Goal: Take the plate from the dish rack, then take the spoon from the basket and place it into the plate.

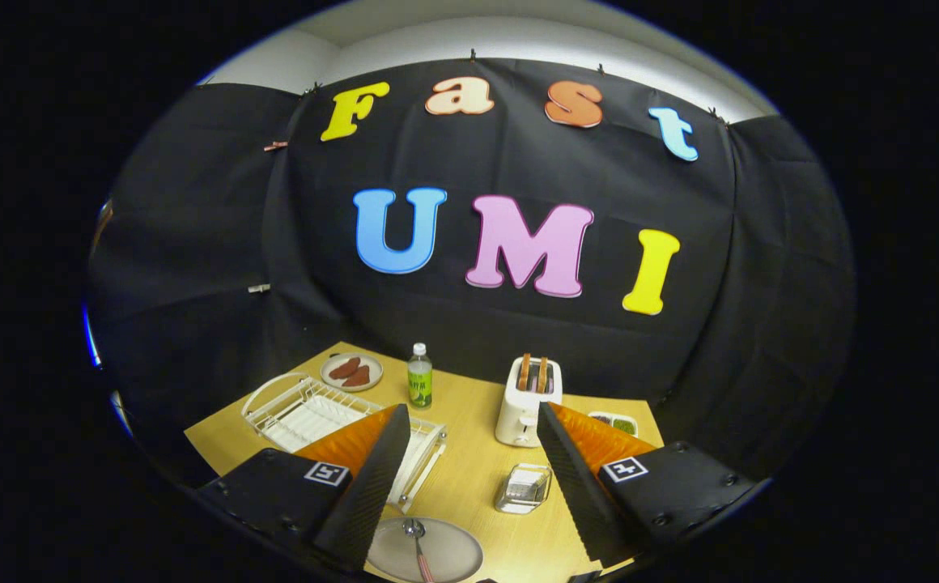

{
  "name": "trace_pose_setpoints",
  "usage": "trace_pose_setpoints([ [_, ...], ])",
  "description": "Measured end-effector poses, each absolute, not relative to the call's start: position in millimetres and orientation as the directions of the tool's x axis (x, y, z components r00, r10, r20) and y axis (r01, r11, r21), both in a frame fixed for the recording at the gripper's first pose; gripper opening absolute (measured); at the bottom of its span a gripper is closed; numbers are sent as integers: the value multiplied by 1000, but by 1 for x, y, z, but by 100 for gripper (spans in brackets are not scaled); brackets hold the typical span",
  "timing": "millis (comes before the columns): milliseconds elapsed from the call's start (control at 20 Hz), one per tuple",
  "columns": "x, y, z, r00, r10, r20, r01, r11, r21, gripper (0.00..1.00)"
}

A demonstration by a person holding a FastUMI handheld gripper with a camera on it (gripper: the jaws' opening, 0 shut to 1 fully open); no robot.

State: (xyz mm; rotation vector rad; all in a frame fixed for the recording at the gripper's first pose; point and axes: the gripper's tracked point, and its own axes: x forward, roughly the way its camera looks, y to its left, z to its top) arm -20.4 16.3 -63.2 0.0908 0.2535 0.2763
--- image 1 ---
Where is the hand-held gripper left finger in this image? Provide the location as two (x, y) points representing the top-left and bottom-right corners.
(194, 403), (412, 573)

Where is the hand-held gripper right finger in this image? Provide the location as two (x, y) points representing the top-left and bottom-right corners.
(537, 402), (763, 567)

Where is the spoon with checkered handle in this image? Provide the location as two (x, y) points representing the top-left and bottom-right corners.
(402, 518), (436, 583)

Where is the metal wire basket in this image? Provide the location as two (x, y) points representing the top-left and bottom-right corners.
(494, 463), (553, 515)

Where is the white wire dish rack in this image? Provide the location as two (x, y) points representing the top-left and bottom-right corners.
(241, 372), (448, 514)

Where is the white round plate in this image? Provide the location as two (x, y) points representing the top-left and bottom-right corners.
(366, 517), (484, 583)

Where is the small plate with meat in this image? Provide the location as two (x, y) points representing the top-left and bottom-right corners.
(321, 352), (384, 393)

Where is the white divided tray with grains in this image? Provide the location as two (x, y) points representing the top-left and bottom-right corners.
(588, 411), (639, 436)

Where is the white toaster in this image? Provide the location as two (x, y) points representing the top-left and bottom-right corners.
(495, 356), (563, 448)

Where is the green label drink bottle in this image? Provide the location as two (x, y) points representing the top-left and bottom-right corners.
(407, 343), (434, 410)

